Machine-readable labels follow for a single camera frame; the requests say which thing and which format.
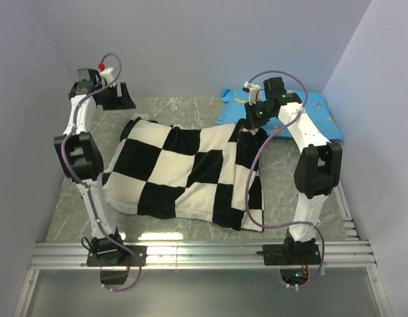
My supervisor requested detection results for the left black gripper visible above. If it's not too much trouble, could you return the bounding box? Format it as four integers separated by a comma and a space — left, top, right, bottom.
99, 83, 137, 111

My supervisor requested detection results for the black white checkered pillowcase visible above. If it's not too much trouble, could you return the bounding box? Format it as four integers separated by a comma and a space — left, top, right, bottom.
102, 115, 267, 232

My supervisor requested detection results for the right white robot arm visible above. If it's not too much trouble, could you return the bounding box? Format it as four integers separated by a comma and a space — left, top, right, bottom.
243, 77, 343, 265

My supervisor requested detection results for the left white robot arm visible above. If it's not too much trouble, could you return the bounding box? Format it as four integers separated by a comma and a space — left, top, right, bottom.
53, 63, 136, 265

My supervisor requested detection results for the blue space print pillow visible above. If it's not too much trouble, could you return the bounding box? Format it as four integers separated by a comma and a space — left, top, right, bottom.
216, 86, 344, 143

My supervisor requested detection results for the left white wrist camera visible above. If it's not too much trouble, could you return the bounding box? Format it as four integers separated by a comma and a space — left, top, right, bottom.
98, 63, 116, 86

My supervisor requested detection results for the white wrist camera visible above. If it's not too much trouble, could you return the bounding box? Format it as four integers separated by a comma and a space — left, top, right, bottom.
98, 63, 116, 86
243, 81, 264, 105

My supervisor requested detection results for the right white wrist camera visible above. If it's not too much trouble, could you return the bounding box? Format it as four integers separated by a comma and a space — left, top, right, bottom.
243, 81, 264, 105

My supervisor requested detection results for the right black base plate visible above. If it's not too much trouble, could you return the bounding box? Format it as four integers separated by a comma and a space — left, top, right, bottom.
256, 244, 321, 266

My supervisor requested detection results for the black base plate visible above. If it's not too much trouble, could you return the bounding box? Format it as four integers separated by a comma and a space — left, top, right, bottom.
256, 244, 321, 266
86, 245, 147, 267

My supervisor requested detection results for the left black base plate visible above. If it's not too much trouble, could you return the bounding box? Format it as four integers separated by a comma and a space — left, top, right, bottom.
86, 245, 147, 267

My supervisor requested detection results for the aluminium mounting rail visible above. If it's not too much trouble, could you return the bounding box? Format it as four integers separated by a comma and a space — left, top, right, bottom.
28, 240, 377, 270

